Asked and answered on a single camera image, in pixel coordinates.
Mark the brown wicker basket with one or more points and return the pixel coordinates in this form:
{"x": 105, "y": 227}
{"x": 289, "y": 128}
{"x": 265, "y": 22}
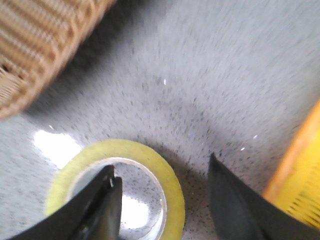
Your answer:
{"x": 37, "y": 40}

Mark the yellow woven basket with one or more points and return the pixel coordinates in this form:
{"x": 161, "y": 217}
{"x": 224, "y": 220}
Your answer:
{"x": 295, "y": 186}

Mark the yellow clear tape roll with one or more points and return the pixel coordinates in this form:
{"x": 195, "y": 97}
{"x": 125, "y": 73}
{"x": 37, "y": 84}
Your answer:
{"x": 131, "y": 152}

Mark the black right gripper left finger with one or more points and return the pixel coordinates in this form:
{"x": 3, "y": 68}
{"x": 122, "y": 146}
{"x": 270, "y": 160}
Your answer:
{"x": 93, "y": 214}

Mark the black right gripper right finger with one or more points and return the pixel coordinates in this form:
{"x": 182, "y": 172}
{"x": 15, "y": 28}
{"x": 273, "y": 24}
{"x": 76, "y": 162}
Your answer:
{"x": 239, "y": 213}

